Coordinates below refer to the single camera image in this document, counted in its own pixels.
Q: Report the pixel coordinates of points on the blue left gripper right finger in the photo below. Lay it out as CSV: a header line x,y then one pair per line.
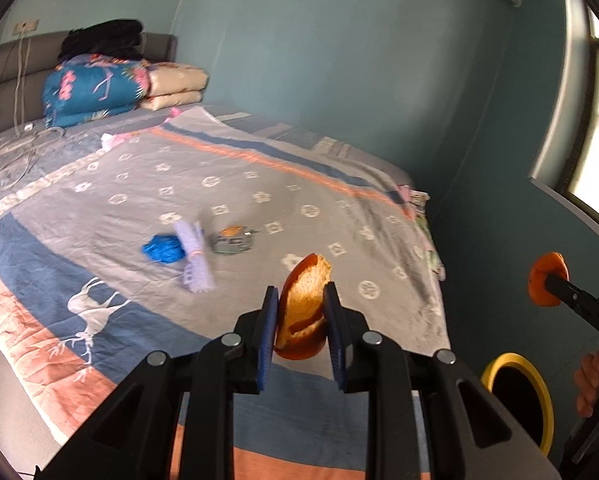
x,y
339,338

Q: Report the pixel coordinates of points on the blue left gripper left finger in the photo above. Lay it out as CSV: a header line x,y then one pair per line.
x,y
265,335

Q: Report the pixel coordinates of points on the yellow rimmed trash bin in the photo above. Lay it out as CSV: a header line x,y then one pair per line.
x,y
518,385

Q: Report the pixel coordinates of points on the person right hand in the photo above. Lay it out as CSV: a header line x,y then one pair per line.
x,y
586,379

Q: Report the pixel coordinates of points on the grey snack packet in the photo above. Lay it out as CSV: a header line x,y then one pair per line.
x,y
232,240

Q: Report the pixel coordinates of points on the blue nitrile glove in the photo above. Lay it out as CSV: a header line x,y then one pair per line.
x,y
164,248

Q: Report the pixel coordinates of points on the floral sheet at bed edge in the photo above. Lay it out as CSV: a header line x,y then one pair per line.
x,y
415,209

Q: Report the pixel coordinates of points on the patterned bed quilt cover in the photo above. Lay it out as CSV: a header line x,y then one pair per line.
x,y
155,232

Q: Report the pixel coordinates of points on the beige folded quilt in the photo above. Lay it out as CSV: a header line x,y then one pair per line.
x,y
173,85

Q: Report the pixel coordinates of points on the window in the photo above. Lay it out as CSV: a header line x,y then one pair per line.
x,y
567,164

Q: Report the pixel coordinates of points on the blue floral folded quilt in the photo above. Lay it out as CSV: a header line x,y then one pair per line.
x,y
92,86

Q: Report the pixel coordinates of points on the black folded blanket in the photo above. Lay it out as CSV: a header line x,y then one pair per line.
x,y
115,38

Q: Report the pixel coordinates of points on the grey padded headboard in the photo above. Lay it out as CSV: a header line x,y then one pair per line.
x,y
24,65

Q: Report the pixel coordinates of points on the wall power socket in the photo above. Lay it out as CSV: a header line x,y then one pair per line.
x,y
25,27

